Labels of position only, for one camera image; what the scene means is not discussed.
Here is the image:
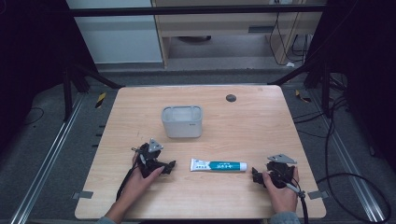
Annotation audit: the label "white cabinet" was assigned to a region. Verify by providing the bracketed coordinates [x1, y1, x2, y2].
[65, 0, 163, 65]

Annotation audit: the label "black curtain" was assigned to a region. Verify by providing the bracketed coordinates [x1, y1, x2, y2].
[0, 0, 98, 153]
[305, 0, 396, 174]

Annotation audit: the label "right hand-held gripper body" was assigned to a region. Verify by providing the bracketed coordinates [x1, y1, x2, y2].
[262, 153, 298, 189]

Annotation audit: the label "light wooden desk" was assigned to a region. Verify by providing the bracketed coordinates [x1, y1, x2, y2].
[151, 0, 329, 68]

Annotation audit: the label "long black floor cable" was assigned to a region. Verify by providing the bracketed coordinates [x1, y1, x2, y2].
[292, 73, 392, 224]

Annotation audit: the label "person's left hand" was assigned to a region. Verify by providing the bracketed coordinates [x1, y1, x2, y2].
[123, 153, 165, 204]

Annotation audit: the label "black hanging desk cables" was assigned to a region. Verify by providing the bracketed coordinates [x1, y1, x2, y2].
[268, 11, 310, 68]

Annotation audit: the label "hand-held gripper cable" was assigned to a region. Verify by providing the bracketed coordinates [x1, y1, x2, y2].
[115, 166, 138, 202]
[283, 181, 310, 224]

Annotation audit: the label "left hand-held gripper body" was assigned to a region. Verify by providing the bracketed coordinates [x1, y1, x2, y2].
[132, 138, 164, 179]

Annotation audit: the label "person's right hand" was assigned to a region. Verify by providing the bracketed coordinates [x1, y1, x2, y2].
[262, 166, 301, 215]

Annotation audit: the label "left hand-held gripper cable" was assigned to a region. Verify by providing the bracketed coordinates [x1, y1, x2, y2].
[115, 166, 138, 202]

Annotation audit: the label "grey tape strip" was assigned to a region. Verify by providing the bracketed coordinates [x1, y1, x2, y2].
[71, 190, 94, 201]
[306, 189, 330, 201]

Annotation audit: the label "black metal stand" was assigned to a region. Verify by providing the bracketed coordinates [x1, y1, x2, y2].
[266, 58, 332, 119]
[61, 61, 126, 123]

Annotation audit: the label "aluminium floor rail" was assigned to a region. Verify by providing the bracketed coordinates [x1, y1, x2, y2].
[8, 92, 86, 224]
[310, 90, 388, 224]

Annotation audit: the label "yellow and black tape piece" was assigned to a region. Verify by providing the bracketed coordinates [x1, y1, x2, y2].
[294, 89, 312, 104]
[94, 91, 107, 109]

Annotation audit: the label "right hand-held gripper cable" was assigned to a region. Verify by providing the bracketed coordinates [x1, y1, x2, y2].
[283, 181, 310, 224]

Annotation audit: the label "black horizontal frame bar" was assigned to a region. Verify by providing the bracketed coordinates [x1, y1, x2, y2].
[66, 5, 327, 18]

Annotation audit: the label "white and teal toothpaste tube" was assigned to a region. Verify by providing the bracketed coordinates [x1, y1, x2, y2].
[190, 158, 248, 173]

